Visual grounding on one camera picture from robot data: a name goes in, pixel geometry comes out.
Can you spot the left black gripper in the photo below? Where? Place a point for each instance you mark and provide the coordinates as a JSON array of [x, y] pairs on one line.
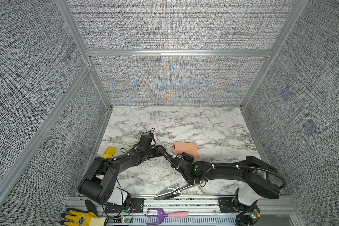
[[158, 151]]

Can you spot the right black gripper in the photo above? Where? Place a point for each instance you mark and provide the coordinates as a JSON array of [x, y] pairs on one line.
[[185, 157]]

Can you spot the pink paper box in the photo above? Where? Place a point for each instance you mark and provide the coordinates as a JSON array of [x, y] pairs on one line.
[[189, 148]]

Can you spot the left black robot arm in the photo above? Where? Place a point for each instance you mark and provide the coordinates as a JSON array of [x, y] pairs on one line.
[[98, 183]]

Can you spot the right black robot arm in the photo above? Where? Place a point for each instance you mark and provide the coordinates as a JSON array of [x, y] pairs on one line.
[[261, 179]]

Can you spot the metal garden trowel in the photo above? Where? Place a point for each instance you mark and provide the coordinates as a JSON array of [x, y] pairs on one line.
[[176, 189]]

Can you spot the purple pink hand rake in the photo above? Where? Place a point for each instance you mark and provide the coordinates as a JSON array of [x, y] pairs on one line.
[[161, 215]]

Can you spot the yellow black work glove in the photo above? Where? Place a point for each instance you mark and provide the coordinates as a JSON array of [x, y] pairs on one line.
[[75, 217]]

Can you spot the yellow handled tool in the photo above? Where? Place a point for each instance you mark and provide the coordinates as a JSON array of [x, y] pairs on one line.
[[109, 152]]

